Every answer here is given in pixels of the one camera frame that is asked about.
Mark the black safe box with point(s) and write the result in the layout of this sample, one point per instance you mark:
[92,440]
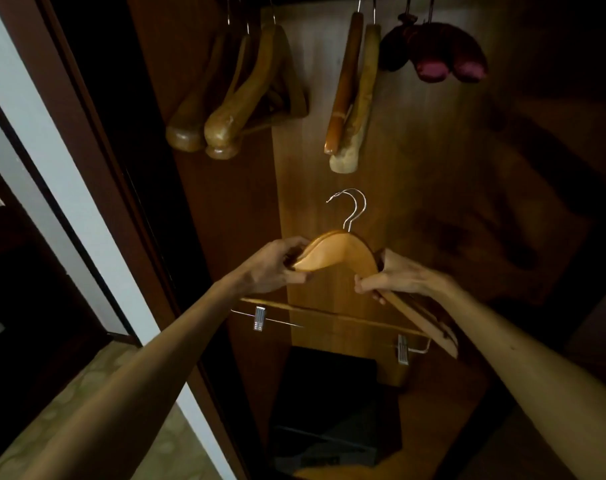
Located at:
[333,409]

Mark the person's left thumb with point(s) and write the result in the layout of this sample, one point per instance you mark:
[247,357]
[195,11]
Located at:
[299,277]

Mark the dark brown wooden hanger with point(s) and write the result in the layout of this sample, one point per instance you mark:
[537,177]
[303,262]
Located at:
[190,124]

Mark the person's right forearm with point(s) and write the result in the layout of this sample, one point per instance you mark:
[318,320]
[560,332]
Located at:
[528,364]

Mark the wooden hanger with wooden bar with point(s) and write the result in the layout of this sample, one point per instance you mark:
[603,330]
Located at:
[333,317]

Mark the person's right hand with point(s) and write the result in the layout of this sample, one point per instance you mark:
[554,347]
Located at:
[408,280]

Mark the reddish brown wooden hanger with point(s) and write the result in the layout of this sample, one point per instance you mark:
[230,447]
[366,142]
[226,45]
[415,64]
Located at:
[344,84]

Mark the person's right thumb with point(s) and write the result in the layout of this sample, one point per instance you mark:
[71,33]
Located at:
[369,283]

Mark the brown wooden wardrobe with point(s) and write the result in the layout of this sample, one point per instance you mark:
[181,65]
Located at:
[433,169]

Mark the golden brown wooden hanger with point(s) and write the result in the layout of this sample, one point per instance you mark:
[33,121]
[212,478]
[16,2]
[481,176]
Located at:
[294,89]
[238,112]

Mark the person's left hand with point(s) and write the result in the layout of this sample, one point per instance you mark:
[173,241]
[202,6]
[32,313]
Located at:
[265,269]

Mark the wooden hanger with metal clips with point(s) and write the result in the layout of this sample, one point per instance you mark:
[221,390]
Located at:
[328,254]

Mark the person's left forearm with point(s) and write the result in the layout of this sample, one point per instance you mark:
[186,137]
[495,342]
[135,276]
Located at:
[147,374]

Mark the pale wooden hanger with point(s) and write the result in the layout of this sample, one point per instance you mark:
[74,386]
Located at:
[359,119]

